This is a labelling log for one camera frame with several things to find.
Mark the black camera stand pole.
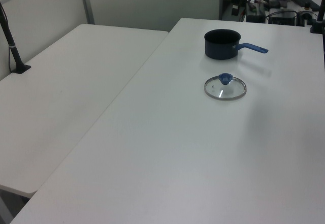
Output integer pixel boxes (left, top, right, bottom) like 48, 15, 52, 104
0, 2, 32, 75

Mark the glass lid with blue knob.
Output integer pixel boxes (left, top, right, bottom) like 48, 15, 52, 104
203, 73, 248, 101

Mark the white side table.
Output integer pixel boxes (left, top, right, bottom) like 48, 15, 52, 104
0, 23, 170, 197

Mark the black electronics case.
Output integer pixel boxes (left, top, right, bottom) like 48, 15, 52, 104
269, 10, 298, 26

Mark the black box with green light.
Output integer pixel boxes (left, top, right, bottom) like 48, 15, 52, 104
245, 2, 267, 23

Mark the grey partition frame post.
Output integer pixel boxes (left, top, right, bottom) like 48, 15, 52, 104
78, 0, 96, 25

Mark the black upright speaker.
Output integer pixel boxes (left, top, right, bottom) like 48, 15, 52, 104
231, 0, 242, 17

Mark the black clamped pole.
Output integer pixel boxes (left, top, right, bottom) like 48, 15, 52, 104
309, 0, 325, 35

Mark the dark blue saucepan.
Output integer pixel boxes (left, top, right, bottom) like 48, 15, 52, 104
204, 28, 269, 60

